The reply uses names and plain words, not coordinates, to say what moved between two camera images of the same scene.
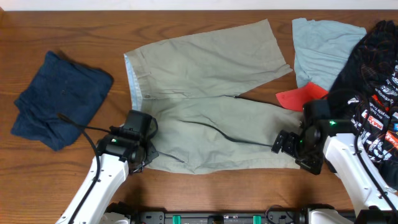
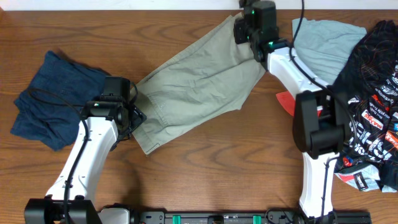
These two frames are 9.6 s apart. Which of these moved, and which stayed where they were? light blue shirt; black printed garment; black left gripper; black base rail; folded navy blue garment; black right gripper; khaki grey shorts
Moved: black left gripper; black right gripper; khaki grey shorts
Stayed: folded navy blue garment; light blue shirt; black printed garment; black base rail
